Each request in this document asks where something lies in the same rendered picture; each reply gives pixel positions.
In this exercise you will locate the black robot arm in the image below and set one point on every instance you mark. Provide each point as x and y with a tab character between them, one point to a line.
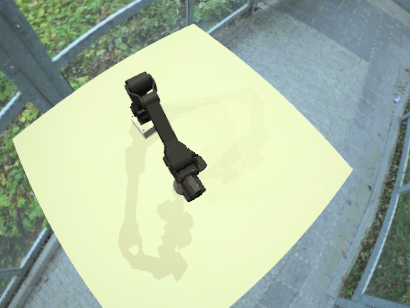
180	160

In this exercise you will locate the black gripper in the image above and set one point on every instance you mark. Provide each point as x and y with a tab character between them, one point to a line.
181	189

